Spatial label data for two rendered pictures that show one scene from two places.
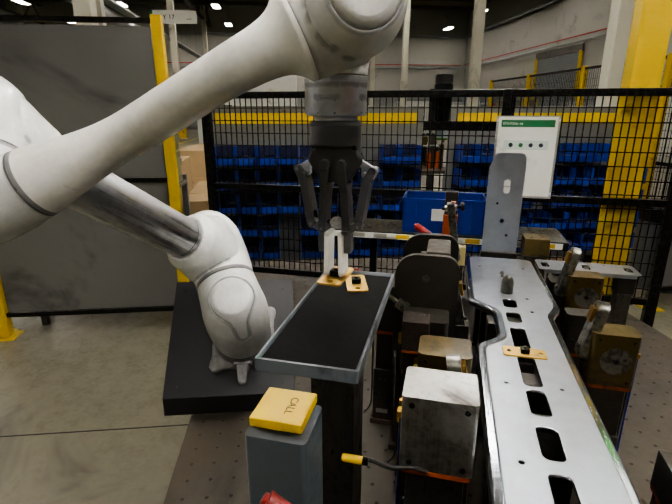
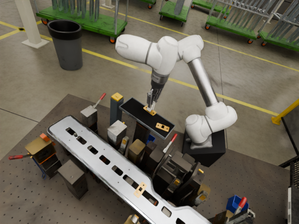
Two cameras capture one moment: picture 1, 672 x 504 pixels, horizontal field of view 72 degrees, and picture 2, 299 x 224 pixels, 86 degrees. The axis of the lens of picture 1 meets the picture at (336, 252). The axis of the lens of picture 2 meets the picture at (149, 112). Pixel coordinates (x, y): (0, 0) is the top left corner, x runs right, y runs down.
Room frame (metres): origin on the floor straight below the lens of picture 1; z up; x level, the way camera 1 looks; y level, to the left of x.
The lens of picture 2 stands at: (0.81, -0.69, 1.95)
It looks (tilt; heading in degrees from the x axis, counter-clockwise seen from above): 47 degrees down; 99
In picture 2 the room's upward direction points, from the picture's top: 17 degrees clockwise
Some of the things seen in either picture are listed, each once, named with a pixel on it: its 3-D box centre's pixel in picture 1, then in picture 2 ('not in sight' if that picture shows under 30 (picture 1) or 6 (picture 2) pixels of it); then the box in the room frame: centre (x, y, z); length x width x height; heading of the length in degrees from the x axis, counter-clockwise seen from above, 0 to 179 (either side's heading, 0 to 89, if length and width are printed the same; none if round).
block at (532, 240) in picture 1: (529, 285); not in sight; (1.53, -0.69, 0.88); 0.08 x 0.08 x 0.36; 76
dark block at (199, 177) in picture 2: not in sight; (185, 189); (1.11, -0.23, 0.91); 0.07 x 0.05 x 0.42; 76
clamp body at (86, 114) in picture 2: not in sight; (92, 125); (0.31, -0.07, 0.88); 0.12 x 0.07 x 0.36; 76
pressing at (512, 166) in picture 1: (503, 203); not in sight; (1.54, -0.57, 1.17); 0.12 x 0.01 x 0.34; 76
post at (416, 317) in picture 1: (411, 407); (145, 159); (0.80, -0.15, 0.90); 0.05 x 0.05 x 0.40; 76
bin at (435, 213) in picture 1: (443, 212); not in sight; (1.76, -0.42, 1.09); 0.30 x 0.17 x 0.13; 77
